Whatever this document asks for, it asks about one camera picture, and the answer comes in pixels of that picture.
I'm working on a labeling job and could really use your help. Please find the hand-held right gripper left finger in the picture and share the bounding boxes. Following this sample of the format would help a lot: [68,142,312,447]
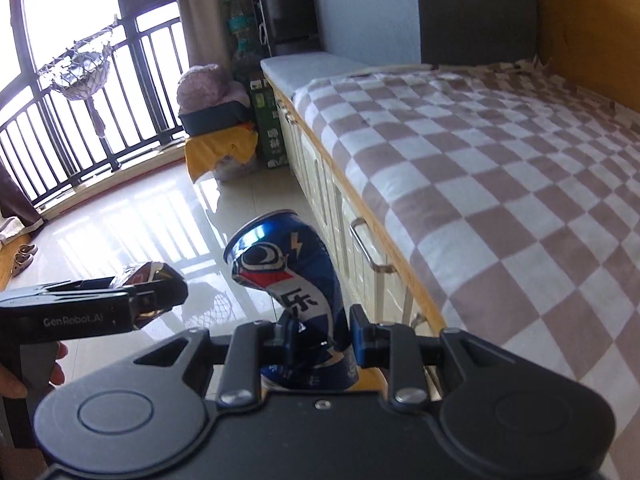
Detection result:
[131,316,301,407]

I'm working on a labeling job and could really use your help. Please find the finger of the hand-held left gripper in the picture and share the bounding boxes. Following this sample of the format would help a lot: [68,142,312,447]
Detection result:
[127,264,190,330]

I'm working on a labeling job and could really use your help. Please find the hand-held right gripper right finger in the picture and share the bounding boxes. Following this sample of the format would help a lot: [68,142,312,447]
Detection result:
[349,304,511,407]

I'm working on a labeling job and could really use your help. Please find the red snack packet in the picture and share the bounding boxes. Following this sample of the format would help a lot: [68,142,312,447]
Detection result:
[114,261,170,292]

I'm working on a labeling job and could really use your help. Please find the crushed blue can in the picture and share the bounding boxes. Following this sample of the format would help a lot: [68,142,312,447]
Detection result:
[223,211,358,392]

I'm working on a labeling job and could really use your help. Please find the person's left hand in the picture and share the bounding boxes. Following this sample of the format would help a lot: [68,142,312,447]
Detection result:
[0,341,67,400]

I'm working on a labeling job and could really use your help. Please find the dark brown curtain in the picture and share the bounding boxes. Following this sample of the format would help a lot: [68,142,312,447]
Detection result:
[0,160,43,233]

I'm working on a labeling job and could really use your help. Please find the black balcony railing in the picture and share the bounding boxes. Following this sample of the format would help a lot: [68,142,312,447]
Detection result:
[0,7,188,206]

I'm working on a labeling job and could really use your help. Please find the white printed bag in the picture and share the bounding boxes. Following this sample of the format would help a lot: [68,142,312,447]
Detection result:
[212,152,258,182]

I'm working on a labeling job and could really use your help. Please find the yellow cloth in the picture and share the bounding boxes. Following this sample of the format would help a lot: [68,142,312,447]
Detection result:
[185,122,260,183]

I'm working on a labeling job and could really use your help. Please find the white bench cabinet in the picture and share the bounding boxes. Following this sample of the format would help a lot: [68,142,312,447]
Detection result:
[262,72,448,391]

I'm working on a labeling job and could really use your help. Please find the brown white checkered blanket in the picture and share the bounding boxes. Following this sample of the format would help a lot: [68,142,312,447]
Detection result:
[292,57,640,401]

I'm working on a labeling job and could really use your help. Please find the green carton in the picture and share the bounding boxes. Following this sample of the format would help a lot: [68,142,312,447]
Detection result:
[248,77,291,168]

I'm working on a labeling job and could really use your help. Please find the pink plush pillow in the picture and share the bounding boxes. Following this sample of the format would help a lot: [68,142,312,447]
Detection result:
[177,64,251,113]

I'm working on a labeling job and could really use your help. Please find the hanging net basket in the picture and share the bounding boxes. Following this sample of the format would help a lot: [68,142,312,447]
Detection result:
[36,15,126,138]

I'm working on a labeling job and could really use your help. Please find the plastic wrapped bottle packs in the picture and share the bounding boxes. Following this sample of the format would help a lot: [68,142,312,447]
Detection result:
[227,0,266,81]

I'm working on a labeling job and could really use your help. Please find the beige curtain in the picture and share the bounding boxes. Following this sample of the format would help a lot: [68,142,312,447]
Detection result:
[172,0,236,81]

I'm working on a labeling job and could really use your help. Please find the grey fabric storage box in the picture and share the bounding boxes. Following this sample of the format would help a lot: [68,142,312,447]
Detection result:
[305,0,543,66]

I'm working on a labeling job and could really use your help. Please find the metal cabinet handle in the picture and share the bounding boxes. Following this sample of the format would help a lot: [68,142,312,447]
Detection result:
[350,217,398,275]

